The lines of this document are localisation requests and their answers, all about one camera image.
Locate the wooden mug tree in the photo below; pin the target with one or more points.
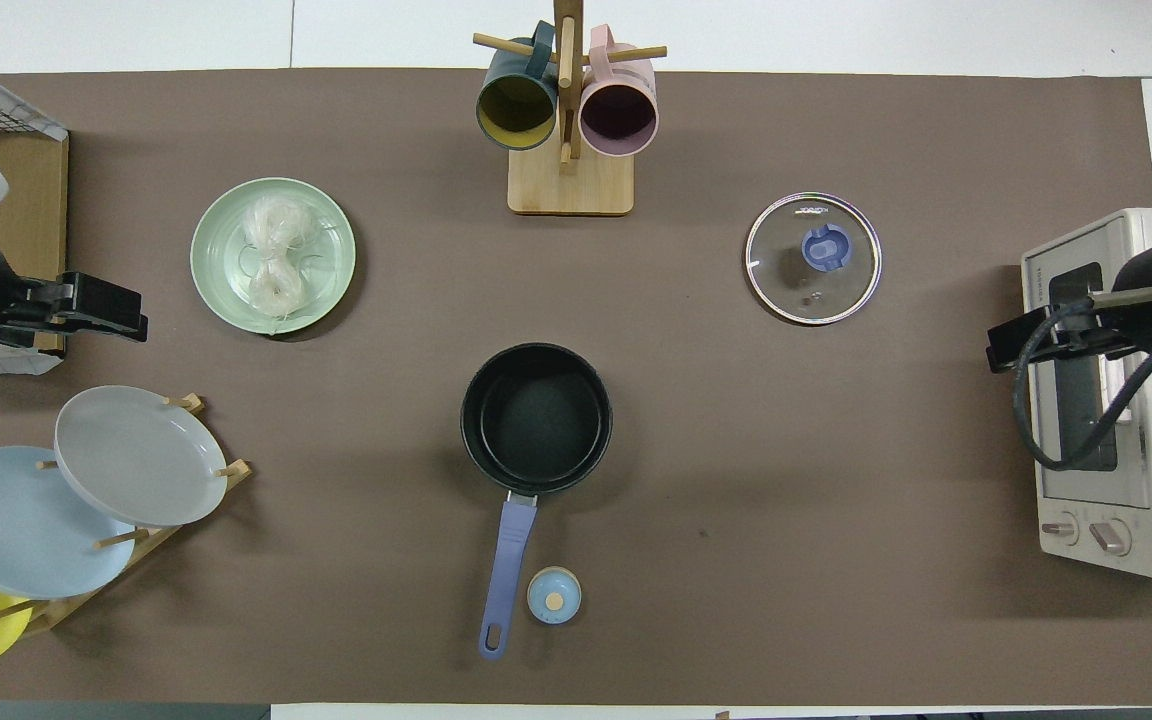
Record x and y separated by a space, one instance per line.
571 185

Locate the wooden plate rack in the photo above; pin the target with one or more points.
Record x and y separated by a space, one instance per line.
56 612

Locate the beige toaster oven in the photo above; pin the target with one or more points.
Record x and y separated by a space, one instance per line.
1136 520

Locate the teal mug with yellow inside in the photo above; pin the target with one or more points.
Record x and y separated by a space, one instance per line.
516 105

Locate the grey plate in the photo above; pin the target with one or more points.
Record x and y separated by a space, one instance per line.
136 455

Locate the brown table mat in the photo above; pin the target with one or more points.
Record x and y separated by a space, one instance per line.
736 450

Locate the light blue plate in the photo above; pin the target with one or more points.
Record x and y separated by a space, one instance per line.
16 520

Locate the translucent white vermicelli bundle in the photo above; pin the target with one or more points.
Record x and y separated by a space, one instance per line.
271 285

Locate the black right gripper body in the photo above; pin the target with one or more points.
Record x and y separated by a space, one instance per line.
1146 275

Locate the pink mug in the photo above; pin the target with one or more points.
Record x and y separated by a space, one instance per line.
619 115

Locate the glass lid with blue knob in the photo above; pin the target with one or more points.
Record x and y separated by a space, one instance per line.
821 248

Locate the light green plate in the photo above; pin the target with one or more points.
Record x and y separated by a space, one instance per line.
221 240

